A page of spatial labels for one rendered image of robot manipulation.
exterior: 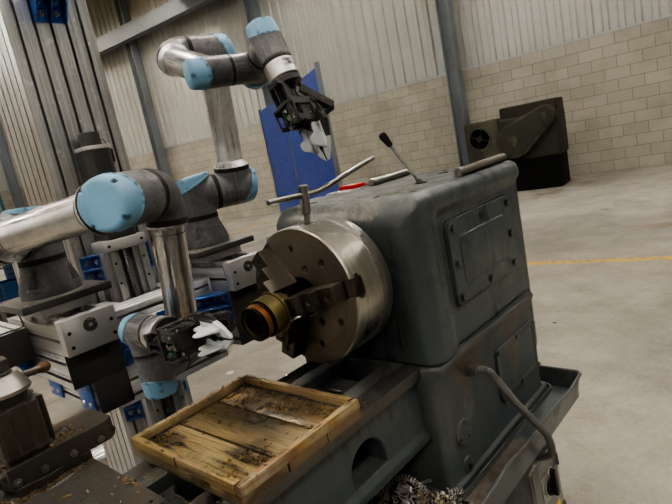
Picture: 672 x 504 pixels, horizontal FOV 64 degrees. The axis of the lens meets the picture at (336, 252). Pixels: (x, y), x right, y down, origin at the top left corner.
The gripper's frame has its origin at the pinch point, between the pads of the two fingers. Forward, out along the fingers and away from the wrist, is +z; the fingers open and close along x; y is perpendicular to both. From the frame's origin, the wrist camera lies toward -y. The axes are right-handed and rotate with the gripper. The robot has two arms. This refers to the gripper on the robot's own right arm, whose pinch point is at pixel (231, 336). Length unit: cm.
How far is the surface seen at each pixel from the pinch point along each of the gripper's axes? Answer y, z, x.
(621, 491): -124, 25, -110
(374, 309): -27.9, 12.0, -4.5
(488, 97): -990, -412, 65
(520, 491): -64, 19, -71
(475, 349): -56, 17, -25
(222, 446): 6.7, -2.0, -19.5
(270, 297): -12.4, -1.3, 3.4
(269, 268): -18.5, -7.0, 7.7
